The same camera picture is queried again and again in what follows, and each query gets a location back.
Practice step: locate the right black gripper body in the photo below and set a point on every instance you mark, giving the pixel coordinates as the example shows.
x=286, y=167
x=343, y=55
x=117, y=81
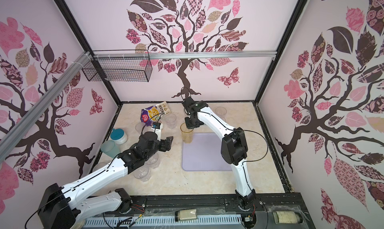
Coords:
x=190, y=124

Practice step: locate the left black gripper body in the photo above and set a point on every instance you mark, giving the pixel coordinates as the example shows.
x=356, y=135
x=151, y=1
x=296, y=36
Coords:
x=163, y=146

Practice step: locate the clear ribbed glass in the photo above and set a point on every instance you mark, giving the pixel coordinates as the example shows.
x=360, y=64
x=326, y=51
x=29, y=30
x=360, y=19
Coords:
x=143, y=173
x=154, y=161

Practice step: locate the yellow tall glass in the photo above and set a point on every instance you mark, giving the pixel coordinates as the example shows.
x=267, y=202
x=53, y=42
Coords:
x=187, y=134

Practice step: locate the teal frosted glass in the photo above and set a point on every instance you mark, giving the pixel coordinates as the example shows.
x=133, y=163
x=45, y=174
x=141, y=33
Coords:
x=110, y=148

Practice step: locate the lilac plastic tray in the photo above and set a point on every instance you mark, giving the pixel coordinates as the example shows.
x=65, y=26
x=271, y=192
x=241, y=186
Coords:
x=203, y=154

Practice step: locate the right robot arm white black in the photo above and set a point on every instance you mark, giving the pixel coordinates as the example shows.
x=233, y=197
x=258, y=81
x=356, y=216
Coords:
x=234, y=147

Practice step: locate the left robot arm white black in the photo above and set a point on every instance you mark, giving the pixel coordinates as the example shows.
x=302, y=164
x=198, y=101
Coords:
x=62, y=207

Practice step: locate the clear glass near left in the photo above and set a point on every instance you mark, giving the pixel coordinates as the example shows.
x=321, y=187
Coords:
x=141, y=128

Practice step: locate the clear glass centre back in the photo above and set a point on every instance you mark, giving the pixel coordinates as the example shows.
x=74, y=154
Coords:
x=171, y=120

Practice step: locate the purple snack bag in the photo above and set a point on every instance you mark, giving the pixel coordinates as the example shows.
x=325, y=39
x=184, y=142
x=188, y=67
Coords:
x=154, y=113

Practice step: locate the clear glass far right back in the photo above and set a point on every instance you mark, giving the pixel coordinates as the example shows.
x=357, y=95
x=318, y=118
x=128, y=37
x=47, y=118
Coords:
x=221, y=111

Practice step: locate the white jar teal lid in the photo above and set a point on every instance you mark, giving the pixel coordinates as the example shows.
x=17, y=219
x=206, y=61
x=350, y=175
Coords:
x=118, y=136

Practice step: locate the small beige box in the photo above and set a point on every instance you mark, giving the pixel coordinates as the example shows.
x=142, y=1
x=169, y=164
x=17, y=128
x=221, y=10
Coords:
x=186, y=215

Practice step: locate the beige cylinder in wrap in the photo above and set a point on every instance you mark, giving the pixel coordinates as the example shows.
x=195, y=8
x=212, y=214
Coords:
x=287, y=217

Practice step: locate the black wire basket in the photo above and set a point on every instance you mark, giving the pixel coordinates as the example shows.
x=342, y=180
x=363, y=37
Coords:
x=132, y=65

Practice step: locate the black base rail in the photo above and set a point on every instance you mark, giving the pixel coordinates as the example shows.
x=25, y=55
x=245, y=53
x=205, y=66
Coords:
x=227, y=202

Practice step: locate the white slotted cable duct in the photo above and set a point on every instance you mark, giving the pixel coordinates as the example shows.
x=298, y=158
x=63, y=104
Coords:
x=165, y=222

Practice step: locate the aluminium rail back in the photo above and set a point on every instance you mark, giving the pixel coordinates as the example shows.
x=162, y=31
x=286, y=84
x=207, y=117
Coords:
x=186, y=55

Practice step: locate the aluminium rail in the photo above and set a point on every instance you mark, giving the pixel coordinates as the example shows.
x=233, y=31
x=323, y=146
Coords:
x=186, y=55
x=13, y=137

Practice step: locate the aluminium rail left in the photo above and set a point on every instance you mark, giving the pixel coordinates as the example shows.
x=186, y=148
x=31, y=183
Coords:
x=13, y=137

